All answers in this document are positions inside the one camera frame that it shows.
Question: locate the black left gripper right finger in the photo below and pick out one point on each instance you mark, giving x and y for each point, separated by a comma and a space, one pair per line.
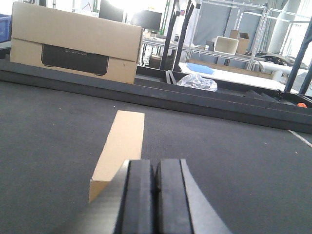
182, 208

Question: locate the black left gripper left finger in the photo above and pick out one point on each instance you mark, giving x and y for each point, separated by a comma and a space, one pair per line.
125, 206

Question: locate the small brown cardboard package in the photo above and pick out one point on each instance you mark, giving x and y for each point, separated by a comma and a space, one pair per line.
124, 142

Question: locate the small open cardboard box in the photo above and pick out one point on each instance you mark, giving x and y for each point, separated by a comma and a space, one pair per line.
243, 41

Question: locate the large cardboard box black print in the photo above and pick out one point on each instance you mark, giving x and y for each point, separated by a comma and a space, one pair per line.
74, 43

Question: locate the crumpled clear plastic bag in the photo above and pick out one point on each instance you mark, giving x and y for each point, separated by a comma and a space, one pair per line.
198, 82

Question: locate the blue tray on table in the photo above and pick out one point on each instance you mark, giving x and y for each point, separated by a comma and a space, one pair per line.
199, 68

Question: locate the white table board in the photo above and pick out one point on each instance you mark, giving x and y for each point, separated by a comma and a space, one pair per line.
237, 78

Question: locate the white plastic bin on shelf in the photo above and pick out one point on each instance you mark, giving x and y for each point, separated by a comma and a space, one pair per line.
225, 45

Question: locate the black computer monitor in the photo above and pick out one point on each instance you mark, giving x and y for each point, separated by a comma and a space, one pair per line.
147, 19

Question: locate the metal shelf rack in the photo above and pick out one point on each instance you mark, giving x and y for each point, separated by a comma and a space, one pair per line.
272, 26

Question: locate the black raised conveyor edge rail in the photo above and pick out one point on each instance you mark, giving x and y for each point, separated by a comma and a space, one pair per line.
165, 96

